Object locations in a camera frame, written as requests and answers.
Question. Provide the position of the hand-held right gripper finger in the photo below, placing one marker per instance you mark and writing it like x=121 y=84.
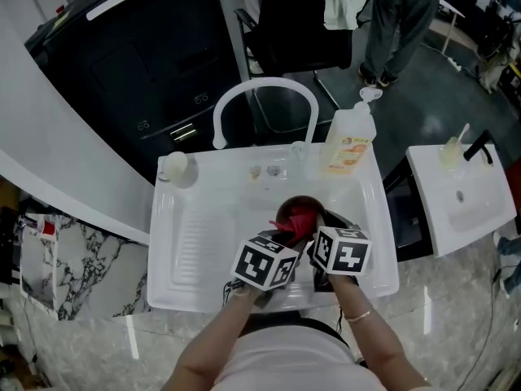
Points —
x=340 y=221

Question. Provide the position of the person's right forearm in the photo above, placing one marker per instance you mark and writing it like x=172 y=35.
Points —
x=368 y=340

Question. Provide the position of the brown bowl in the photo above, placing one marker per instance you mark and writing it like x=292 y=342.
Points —
x=295 y=206

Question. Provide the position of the white toothbrush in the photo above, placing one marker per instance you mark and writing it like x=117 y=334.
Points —
x=463 y=133

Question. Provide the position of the white arched faucet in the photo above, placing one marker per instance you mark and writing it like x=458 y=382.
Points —
x=264 y=83

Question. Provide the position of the white power strip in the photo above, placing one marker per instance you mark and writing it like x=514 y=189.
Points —
x=452 y=63

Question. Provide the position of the black chair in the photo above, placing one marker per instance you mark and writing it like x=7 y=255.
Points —
x=297 y=23

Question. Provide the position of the white side table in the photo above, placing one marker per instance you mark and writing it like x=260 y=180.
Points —
x=449 y=10

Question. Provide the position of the white mug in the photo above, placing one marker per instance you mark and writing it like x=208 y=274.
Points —
x=177 y=165

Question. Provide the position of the pale green cup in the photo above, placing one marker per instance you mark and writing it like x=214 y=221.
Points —
x=449 y=153

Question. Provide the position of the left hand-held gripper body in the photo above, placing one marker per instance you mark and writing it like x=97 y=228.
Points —
x=260 y=261

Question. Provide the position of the white sink with drainboard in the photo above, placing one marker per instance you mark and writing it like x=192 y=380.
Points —
x=203 y=238

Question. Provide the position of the pump bottle with orange label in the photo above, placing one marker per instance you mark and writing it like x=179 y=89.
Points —
x=346 y=145

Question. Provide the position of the black faucet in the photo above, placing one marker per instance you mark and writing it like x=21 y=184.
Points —
x=480 y=145

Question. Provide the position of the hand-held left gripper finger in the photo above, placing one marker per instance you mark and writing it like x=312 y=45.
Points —
x=297 y=244

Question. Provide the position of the small white washbasin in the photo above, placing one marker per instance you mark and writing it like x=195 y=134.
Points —
x=476 y=210

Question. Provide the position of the red cup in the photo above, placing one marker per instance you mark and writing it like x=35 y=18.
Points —
x=47 y=227

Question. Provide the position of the black cabinet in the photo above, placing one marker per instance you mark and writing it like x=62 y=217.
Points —
x=138 y=63

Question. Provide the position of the marble pattern panel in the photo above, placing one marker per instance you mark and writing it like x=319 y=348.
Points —
x=81 y=267

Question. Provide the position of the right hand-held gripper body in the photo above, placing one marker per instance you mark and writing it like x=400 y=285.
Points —
x=342 y=255

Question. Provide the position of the person's left forearm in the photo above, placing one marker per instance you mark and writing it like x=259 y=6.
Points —
x=211 y=340

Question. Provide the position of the person's light shirt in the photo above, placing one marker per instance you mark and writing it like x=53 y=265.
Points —
x=293 y=361

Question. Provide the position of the red cloth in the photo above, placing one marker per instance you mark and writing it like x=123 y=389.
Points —
x=301 y=223

